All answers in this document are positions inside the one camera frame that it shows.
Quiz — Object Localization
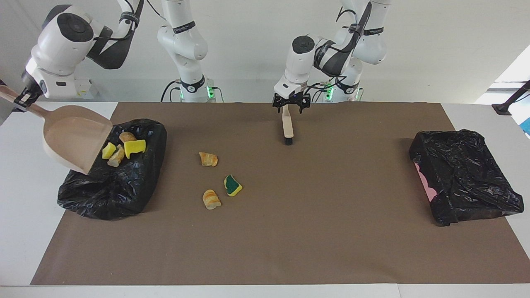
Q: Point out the brown table mat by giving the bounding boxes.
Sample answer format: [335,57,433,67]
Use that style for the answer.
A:
[31,102,530,285]

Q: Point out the black arm base cable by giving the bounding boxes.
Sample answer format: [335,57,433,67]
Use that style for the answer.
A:
[300,66,332,103]
[161,80,183,103]

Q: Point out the black bag on pink bin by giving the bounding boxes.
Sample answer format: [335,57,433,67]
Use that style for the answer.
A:
[409,129,525,226]

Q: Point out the black left arm base cable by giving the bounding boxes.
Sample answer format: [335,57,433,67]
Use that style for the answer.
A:
[300,66,332,103]

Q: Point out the golden croissant piece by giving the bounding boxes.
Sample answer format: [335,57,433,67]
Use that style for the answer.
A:
[202,189,222,210]
[198,151,219,167]

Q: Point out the green topped yellow sponge piece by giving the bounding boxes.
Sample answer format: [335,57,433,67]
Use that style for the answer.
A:
[224,174,243,197]

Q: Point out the large black bag lined bin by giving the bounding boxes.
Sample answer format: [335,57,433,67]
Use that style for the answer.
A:
[57,118,168,221]

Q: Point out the beige plastic dustpan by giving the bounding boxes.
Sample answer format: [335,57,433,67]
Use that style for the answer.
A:
[0,85,113,175]

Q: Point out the beige hand brush black bristles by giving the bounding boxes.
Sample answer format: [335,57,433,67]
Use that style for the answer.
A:
[282,103,295,146]

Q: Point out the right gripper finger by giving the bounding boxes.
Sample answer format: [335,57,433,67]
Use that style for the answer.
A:
[14,93,34,111]

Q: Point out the plain yellow sponge piece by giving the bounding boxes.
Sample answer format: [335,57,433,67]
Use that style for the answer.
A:
[124,139,147,160]

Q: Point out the pale bread chunk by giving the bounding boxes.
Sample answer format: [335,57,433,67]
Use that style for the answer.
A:
[108,144,125,168]

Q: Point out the black right arm base cable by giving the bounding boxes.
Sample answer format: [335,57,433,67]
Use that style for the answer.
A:
[161,80,183,103]

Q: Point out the pink bin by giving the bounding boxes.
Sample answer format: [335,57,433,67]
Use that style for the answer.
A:
[414,161,438,200]

